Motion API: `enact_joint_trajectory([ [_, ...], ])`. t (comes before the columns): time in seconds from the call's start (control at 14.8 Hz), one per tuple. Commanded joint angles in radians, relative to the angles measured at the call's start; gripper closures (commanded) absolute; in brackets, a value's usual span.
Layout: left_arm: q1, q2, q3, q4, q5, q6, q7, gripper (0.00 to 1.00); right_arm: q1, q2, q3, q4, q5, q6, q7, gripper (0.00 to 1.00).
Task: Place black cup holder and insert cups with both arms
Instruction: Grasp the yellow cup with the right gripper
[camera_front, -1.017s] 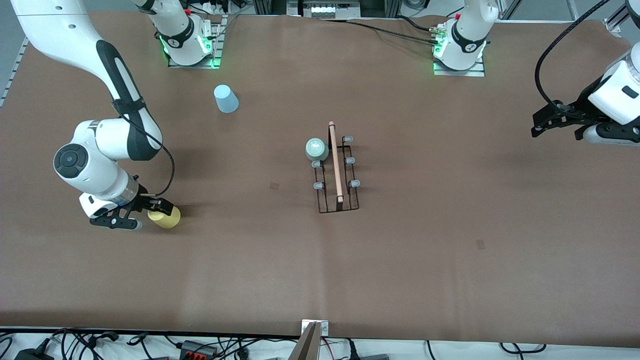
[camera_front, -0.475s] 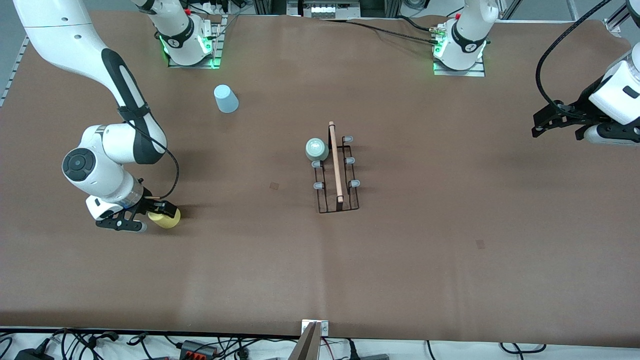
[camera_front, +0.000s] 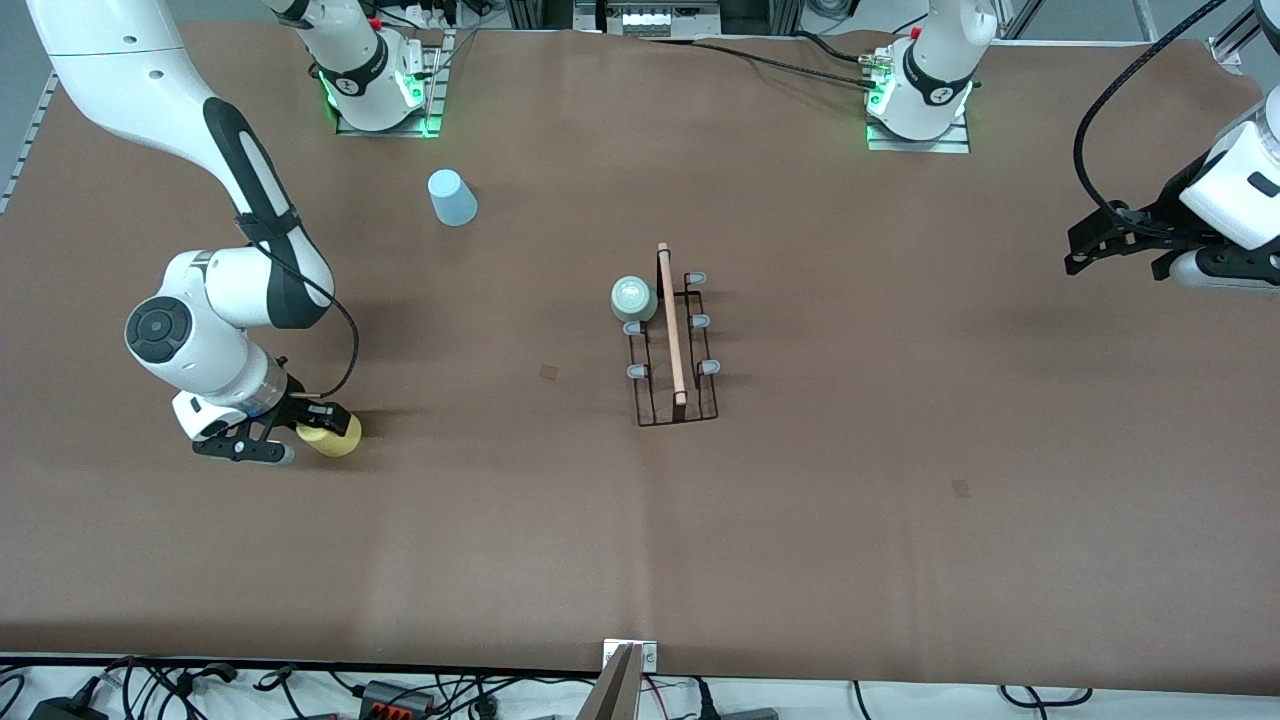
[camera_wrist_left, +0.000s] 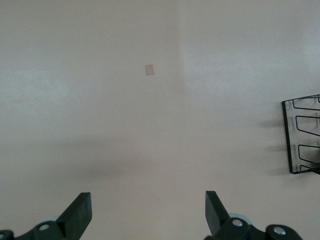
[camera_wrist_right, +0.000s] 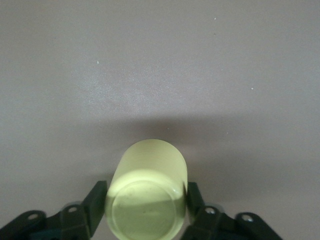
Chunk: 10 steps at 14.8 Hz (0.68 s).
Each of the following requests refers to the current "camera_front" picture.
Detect yellow cup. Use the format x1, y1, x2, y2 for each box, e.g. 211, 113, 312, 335
296, 420, 363, 459

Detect pale green cup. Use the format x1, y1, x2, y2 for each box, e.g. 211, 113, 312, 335
611, 275, 660, 323

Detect black wire cup holder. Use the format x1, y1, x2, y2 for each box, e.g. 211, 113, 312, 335
625, 242, 723, 428

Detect light blue cup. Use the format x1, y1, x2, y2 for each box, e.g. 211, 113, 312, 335
427, 168, 479, 228

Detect black connector orange levers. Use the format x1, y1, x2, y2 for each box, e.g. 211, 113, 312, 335
358, 680, 438, 717

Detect black power adapter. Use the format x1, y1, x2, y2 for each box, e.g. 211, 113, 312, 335
28, 695, 111, 720

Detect brown table mat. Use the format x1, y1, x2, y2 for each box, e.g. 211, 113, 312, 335
0, 22, 1280, 696

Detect box with white sockets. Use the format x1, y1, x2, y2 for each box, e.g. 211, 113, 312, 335
575, 0, 721, 39

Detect aluminium arm base plate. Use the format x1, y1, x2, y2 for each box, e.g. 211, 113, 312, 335
335, 28, 448, 139
865, 108, 972, 155

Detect aluminium frame rail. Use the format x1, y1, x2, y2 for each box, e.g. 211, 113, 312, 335
0, 70, 61, 216
1207, 18, 1266, 77

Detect black cable tangle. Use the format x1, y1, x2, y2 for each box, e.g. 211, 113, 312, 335
0, 655, 591, 720

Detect black base cable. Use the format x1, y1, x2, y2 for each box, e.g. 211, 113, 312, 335
640, 33, 886, 93

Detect small metal bracket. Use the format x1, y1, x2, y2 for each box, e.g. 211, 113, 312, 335
603, 639, 660, 672

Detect black looped cable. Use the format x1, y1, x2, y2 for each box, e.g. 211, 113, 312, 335
998, 684, 1097, 709

